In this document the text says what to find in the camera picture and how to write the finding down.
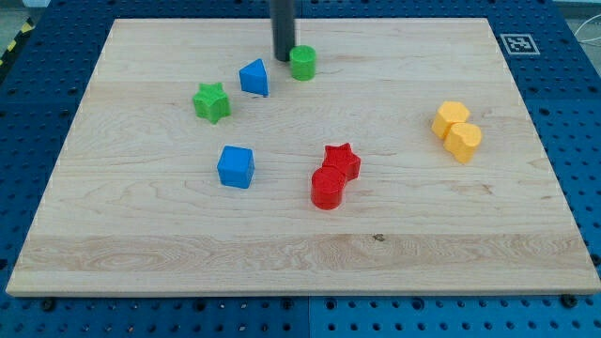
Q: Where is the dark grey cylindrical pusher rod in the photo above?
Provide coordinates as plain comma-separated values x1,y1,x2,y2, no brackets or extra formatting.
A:
270,0,296,62

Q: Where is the light wooden board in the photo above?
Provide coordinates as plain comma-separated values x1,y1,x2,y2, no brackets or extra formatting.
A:
7,18,600,297

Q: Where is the red cylinder block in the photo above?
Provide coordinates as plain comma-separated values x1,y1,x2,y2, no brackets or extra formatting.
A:
311,166,347,210

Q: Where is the yellow black hazard tape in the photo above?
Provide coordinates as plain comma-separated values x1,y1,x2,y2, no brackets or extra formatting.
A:
1,18,36,69

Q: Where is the green cylinder block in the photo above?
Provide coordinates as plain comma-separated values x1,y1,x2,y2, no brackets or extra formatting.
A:
289,45,316,81

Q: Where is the blue cube block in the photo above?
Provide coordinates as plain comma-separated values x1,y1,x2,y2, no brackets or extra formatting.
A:
217,146,254,189

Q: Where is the white cable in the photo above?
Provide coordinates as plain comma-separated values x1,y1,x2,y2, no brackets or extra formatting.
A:
573,12,601,48

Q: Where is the blue triangle block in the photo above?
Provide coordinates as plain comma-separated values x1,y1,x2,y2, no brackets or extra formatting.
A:
239,58,269,97

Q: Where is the white fiducial marker tag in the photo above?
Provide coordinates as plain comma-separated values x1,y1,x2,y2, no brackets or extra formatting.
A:
500,33,540,55

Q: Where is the yellow hexagon block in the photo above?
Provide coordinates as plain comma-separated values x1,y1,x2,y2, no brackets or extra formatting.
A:
431,101,470,139

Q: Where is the green star block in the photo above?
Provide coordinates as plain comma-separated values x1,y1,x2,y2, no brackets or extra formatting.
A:
193,83,231,124

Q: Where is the yellow heart block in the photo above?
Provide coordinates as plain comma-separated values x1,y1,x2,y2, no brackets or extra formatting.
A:
443,122,483,163

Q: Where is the red star block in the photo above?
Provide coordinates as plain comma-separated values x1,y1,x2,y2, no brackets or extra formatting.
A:
322,143,362,181

